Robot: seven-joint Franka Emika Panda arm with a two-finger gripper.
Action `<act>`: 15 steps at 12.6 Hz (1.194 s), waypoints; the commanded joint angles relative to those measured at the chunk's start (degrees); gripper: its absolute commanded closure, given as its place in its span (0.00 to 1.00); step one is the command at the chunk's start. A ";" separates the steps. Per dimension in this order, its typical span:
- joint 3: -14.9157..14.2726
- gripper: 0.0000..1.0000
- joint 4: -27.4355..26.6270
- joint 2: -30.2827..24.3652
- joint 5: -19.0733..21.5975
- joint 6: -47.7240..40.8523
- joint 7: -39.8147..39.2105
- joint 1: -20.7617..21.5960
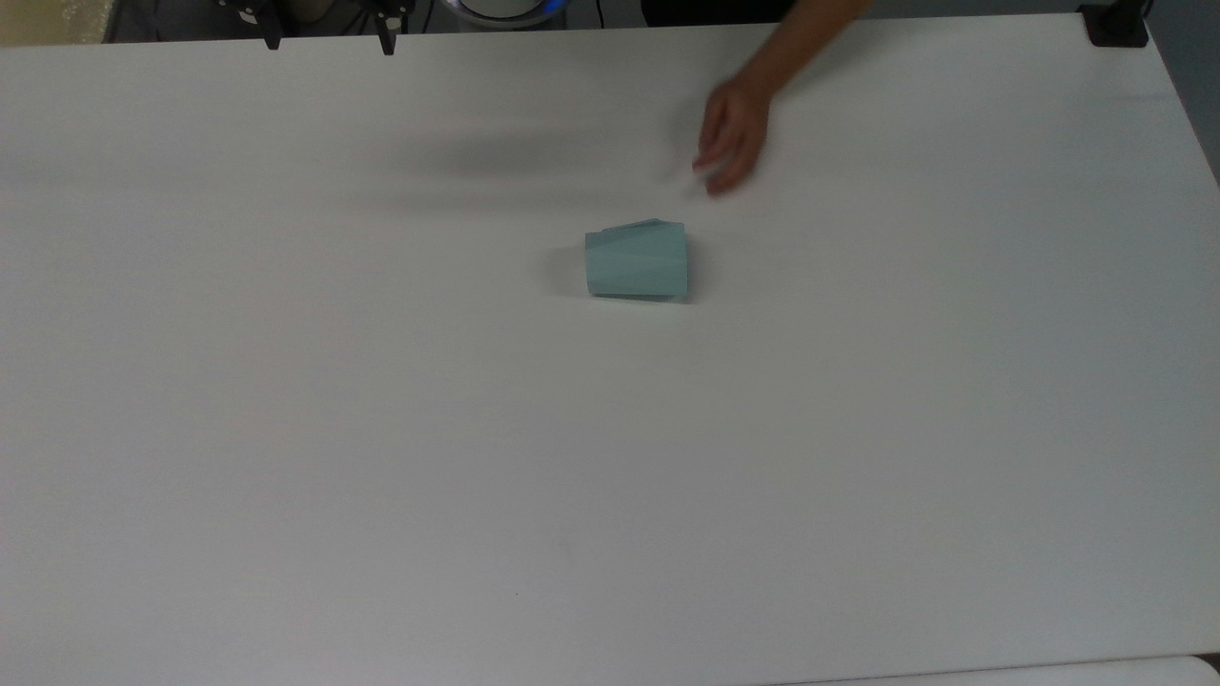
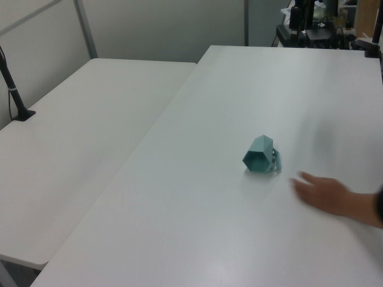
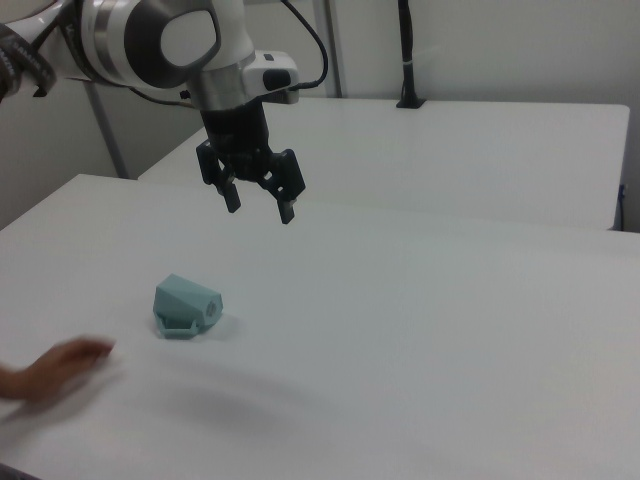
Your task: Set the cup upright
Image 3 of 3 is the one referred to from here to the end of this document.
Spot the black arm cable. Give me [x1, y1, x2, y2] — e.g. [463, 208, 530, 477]
[279, 0, 329, 94]

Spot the black cable strap wrap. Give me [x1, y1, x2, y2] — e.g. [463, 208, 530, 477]
[0, 22, 57, 100]

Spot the bare person hand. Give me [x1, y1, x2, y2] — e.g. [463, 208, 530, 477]
[0, 338, 119, 412]

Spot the black camera pole with base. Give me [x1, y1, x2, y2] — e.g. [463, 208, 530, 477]
[396, 0, 427, 110]

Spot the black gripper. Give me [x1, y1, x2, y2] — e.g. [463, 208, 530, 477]
[196, 101, 307, 225]

